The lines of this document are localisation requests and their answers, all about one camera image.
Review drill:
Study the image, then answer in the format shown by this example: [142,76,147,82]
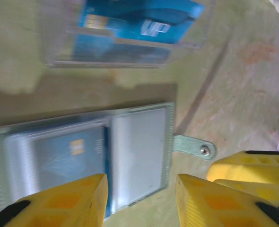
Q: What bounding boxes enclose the pale green card holder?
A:
[0,101,217,222]

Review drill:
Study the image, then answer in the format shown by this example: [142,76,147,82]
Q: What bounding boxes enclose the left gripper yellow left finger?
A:
[0,173,109,227]

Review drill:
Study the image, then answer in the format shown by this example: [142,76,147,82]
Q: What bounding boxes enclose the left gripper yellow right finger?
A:
[176,174,279,227]

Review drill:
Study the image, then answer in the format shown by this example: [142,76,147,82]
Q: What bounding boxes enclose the blue VIP card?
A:
[77,0,206,45]

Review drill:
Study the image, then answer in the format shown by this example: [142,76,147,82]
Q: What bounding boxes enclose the blue credit card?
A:
[70,33,172,65]

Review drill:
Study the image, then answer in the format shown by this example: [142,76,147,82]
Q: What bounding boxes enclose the small blue packet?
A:
[34,129,108,197]

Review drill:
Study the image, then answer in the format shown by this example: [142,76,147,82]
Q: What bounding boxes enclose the clear plastic tray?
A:
[38,0,212,70]

